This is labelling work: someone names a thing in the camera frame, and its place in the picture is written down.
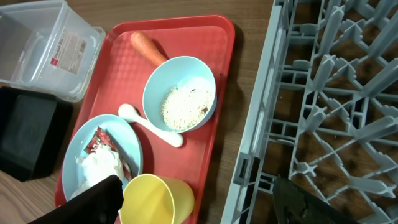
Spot light blue plate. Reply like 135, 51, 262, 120
62, 114, 143, 201

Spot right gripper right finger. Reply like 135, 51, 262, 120
273, 177, 358, 224

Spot grey dishwasher rack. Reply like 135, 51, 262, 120
221, 0, 397, 223

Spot light blue bowl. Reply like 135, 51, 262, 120
142, 56, 217, 133

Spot white rice leftovers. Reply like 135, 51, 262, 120
160, 85, 215, 131

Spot red snack wrapper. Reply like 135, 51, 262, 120
84, 127, 134, 182

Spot white tissue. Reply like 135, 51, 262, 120
70, 144, 125, 200

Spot orange carrot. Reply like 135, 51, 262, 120
130, 31, 167, 67

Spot black plastic tray bin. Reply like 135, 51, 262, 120
1, 86, 73, 182

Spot clear plastic storage bin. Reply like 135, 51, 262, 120
1, 1, 105, 102

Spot white plastic spoon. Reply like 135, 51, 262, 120
118, 103, 184, 147

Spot yellow plastic cup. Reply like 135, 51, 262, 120
119, 174, 195, 224

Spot red serving tray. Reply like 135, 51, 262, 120
75, 15, 235, 223

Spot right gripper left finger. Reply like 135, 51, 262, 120
30, 175, 124, 224

